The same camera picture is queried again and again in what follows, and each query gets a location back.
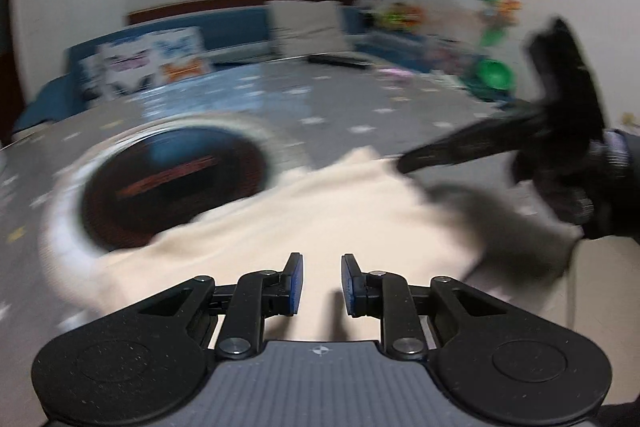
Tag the black remote control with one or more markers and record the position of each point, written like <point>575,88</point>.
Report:
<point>340,60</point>

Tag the black round induction cooktop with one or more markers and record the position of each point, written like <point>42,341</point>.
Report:
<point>175,187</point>

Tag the stuffed toys group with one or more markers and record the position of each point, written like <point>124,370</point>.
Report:
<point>400,14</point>

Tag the panda plush toy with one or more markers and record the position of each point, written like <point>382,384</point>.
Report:
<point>370,9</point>

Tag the beige cushion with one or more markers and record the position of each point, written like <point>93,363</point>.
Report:
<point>307,29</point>

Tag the grey star-print tablecloth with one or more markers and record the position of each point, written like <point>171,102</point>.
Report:
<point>380,117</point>

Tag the blue sofa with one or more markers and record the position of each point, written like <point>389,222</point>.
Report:
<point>235,32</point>

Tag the small butterfly print cushion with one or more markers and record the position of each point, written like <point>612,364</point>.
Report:
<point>90,72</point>

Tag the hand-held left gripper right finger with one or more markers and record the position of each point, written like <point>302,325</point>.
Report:
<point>351,284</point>

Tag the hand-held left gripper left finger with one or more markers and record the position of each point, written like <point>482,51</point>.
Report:
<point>294,284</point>

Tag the white round cooktop mat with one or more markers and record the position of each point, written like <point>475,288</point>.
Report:
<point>65,217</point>

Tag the cream garment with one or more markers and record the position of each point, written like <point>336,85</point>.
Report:
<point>320,217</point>

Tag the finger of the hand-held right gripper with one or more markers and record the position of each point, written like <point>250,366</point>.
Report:
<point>460,144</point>

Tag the green plastic toy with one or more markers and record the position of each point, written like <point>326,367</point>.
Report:
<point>492,74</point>

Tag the person's right hand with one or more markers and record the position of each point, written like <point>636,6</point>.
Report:
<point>615,187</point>

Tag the large butterfly print cushion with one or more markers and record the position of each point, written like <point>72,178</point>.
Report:
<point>165,57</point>

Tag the small pink case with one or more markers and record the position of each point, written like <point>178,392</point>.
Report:
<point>395,73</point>

